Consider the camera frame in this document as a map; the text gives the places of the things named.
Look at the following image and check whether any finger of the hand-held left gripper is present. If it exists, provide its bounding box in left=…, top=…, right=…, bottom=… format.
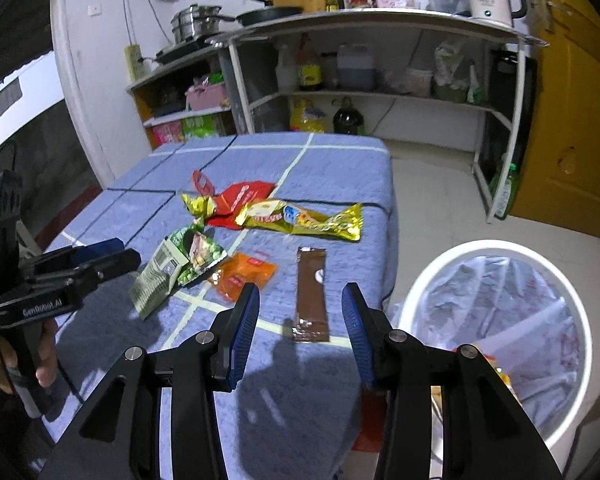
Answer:
left=77, top=249, right=142, bottom=290
left=70, top=239, right=127, bottom=263

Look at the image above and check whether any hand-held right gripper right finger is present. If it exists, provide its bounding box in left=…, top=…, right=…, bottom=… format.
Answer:
left=341, top=282, right=566, bottom=480

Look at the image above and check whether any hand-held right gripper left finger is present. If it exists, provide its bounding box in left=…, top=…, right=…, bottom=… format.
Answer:
left=37, top=282, right=261, bottom=480

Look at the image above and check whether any green snack packet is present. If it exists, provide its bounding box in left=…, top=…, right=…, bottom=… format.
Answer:
left=130, top=216, right=229, bottom=320

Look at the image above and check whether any brown snack wrapper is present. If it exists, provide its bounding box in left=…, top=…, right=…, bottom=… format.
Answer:
left=290, top=246, right=330, bottom=344

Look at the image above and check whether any white round bin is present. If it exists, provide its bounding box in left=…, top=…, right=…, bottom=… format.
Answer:
left=390, top=240, right=592, bottom=455

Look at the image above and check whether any orange snack packet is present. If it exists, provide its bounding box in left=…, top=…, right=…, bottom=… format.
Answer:
left=207, top=252, right=277, bottom=302

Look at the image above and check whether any red plastic bag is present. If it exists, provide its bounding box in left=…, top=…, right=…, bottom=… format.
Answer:
left=352, top=394, right=389, bottom=454

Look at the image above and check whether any small gold wrapper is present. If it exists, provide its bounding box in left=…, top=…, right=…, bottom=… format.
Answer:
left=181, top=193, right=220, bottom=221

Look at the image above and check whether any long gold snack wrapper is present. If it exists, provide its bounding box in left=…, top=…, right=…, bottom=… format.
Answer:
left=234, top=199, right=364, bottom=242

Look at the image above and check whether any red plastic loop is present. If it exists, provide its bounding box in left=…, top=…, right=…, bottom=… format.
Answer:
left=191, top=169, right=216, bottom=196

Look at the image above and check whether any pink food packet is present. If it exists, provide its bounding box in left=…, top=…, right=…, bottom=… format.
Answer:
left=152, top=122, right=186, bottom=146

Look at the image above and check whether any red plastic wrapper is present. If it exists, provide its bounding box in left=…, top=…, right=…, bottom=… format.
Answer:
left=204, top=181, right=276, bottom=231

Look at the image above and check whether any yellow orange wrapper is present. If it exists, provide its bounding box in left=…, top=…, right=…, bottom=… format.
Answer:
left=430, top=342, right=512, bottom=401

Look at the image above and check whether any clear plastic bin liner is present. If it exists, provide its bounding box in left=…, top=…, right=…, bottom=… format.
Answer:
left=395, top=255, right=582, bottom=413

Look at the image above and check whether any green food packet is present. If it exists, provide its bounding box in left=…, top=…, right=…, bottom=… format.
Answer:
left=182, top=115, right=226, bottom=141

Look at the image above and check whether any small yellow shelf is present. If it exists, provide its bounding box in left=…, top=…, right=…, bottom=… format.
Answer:
left=126, top=44, right=237, bottom=150

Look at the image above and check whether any pink plastic basket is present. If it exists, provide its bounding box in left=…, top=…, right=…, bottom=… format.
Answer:
left=185, top=82, right=229, bottom=111

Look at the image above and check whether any yellowed power strip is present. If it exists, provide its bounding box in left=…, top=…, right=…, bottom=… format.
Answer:
left=124, top=45, right=144, bottom=84

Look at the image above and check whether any green plastic bottle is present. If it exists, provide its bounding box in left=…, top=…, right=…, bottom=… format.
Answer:
left=490, top=162, right=519, bottom=220

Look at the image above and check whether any dark cooking oil bottle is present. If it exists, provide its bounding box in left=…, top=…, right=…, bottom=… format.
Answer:
left=333, top=97, right=366, bottom=136

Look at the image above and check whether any black induction cooker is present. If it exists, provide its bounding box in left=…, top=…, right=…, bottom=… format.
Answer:
left=154, top=40, right=222, bottom=65

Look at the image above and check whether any steel steamer pot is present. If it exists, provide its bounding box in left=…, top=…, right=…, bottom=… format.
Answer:
left=170, top=4, right=237, bottom=44

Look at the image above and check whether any white plastic bottle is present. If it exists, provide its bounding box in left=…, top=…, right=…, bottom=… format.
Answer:
left=275, top=45, right=301, bottom=92

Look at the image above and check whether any white plastic tub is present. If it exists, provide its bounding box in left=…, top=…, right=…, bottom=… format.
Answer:
left=405, top=67, right=434, bottom=96

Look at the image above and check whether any dark bottle yellow label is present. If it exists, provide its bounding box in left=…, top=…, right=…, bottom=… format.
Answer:
left=297, top=34, right=324, bottom=92

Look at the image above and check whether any translucent plastic jerry can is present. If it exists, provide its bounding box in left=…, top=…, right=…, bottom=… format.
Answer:
left=337, top=44, right=377, bottom=91

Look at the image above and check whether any black cabinet panel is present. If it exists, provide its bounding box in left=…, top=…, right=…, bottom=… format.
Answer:
left=482, top=49, right=539, bottom=196

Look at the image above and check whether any bundle of plastic bags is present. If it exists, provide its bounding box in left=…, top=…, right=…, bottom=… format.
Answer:
left=432, top=42, right=486, bottom=106

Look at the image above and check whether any black frying pan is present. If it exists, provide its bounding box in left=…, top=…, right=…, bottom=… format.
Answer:
left=236, top=0, right=305, bottom=29

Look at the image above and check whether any yellow wooden door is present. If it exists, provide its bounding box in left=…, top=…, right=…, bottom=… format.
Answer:
left=509, top=0, right=600, bottom=239

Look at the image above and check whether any white metal shelf unit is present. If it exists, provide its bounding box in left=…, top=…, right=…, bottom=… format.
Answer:
left=227, top=7, right=551, bottom=224

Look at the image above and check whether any metal door latch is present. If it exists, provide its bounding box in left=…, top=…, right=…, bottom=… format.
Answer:
left=529, top=0, right=567, bottom=36

